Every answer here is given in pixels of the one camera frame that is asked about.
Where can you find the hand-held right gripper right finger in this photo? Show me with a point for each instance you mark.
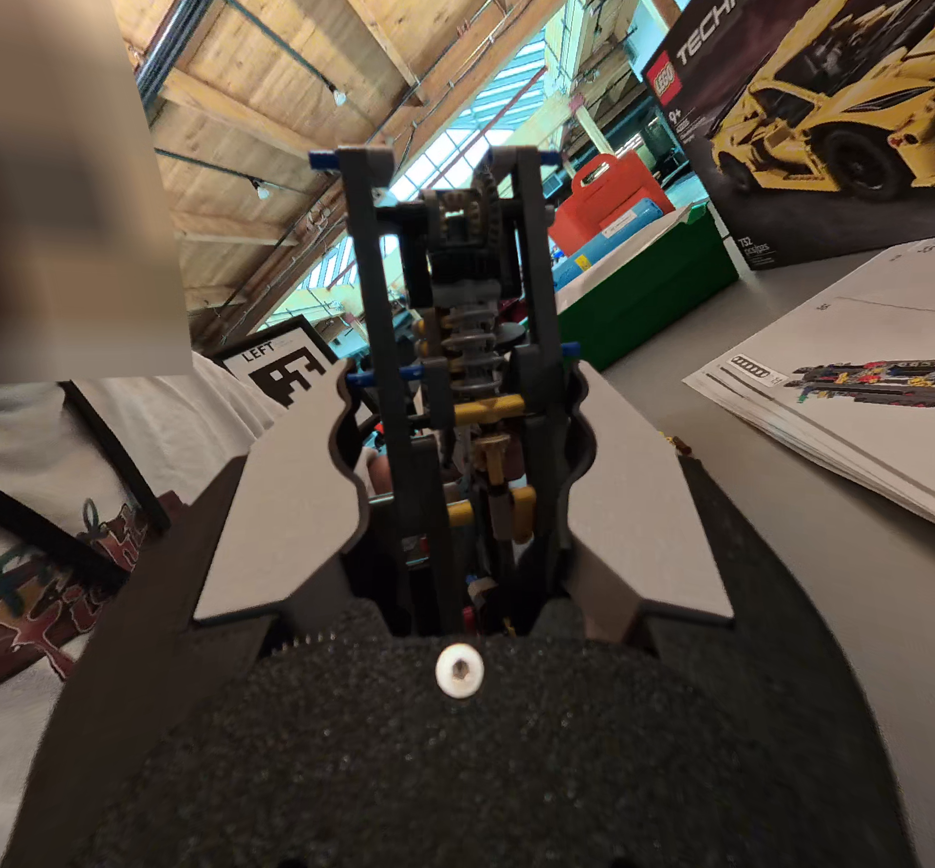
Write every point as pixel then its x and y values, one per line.
pixel 635 517

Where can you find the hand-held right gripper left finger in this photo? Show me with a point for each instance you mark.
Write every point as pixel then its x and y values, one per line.
pixel 285 517

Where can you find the multicoloured lego chassis assembly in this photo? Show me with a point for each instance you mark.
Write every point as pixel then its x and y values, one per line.
pixel 380 298

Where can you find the lego instruction booklet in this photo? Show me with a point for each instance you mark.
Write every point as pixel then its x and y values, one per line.
pixel 840 371

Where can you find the black lego set box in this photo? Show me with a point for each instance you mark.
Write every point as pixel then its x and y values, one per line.
pixel 730 174

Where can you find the ceiling spot light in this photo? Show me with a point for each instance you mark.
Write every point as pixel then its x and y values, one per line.
pixel 339 96
pixel 261 190

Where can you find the green plastic object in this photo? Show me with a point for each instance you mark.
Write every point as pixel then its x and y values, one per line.
pixel 657 298

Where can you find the blue cylinder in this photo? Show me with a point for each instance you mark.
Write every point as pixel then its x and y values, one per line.
pixel 646 214

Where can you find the orange plastic case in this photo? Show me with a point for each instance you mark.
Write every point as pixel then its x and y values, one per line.
pixel 613 196

